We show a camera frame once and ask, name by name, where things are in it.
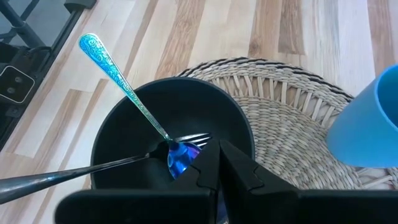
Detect dark metal fork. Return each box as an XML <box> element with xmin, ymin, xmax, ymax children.
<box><xmin>0</xmin><ymin>132</ymin><xmax>213</xmax><ymax>205</ymax></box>

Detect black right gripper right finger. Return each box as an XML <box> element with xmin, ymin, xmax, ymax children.
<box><xmin>219</xmin><ymin>139</ymin><xmax>398</xmax><ymax>224</ymax></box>

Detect black aluminium table frame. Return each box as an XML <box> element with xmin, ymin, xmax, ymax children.
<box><xmin>0</xmin><ymin>0</ymin><xmax>98</xmax><ymax>153</ymax></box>

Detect blue plastic cup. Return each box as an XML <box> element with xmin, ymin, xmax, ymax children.
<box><xmin>325</xmin><ymin>63</ymin><xmax>398</xmax><ymax>169</ymax></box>

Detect black bowl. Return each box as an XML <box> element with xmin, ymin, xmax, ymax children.
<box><xmin>90</xmin><ymin>77</ymin><xmax>256</xmax><ymax>191</ymax></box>

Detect round woven straw placemat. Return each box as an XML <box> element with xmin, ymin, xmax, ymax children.
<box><xmin>175</xmin><ymin>57</ymin><xmax>398</xmax><ymax>191</ymax></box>

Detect black box with silver edge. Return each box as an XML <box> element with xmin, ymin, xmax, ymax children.
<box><xmin>0</xmin><ymin>64</ymin><xmax>35</xmax><ymax>105</ymax></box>

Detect iridescent blue metal spoon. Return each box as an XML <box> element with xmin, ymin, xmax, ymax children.
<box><xmin>77</xmin><ymin>32</ymin><xmax>203</xmax><ymax>180</ymax></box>

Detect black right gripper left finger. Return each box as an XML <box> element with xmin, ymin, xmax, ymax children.
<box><xmin>55</xmin><ymin>138</ymin><xmax>221</xmax><ymax>224</ymax></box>

